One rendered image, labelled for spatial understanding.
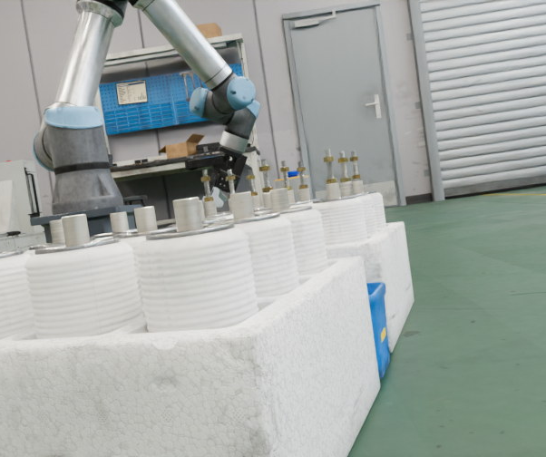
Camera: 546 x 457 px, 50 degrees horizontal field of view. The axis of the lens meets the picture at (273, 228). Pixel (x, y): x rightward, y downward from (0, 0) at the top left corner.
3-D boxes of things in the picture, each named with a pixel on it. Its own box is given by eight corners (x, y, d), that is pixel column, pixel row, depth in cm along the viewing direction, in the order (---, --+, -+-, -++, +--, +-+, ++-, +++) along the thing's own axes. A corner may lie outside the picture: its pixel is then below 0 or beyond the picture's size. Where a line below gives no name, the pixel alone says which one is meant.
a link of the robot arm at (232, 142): (222, 131, 162) (225, 131, 170) (217, 146, 163) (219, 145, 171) (248, 140, 163) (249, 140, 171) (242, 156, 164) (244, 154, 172)
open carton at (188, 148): (172, 163, 598) (169, 141, 597) (208, 157, 587) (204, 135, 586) (159, 162, 569) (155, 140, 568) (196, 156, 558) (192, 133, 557)
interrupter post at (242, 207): (229, 227, 60) (225, 195, 60) (238, 224, 62) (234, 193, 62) (250, 224, 59) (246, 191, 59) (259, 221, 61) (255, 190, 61)
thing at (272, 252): (208, 408, 59) (181, 231, 58) (245, 376, 68) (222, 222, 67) (297, 407, 56) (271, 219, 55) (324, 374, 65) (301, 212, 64)
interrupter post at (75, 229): (60, 254, 53) (53, 218, 53) (77, 250, 55) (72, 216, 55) (81, 251, 52) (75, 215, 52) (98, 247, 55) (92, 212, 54)
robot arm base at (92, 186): (40, 217, 121) (33, 169, 120) (68, 214, 136) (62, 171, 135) (112, 207, 120) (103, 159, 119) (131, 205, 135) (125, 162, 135)
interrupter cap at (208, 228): (128, 247, 48) (127, 238, 48) (174, 237, 55) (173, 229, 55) (210, 237, 45) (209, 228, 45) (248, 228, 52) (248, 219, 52)
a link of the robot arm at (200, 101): (208, 79, 152) (244, 92, 157) (190, 89, 161) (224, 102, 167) (202, 107, 151) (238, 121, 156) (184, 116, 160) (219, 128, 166)
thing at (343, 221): (309, 308, 102) (296, 206, 101) (342, 296, 109) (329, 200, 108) (355, 310, 95) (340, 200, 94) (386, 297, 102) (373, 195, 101)
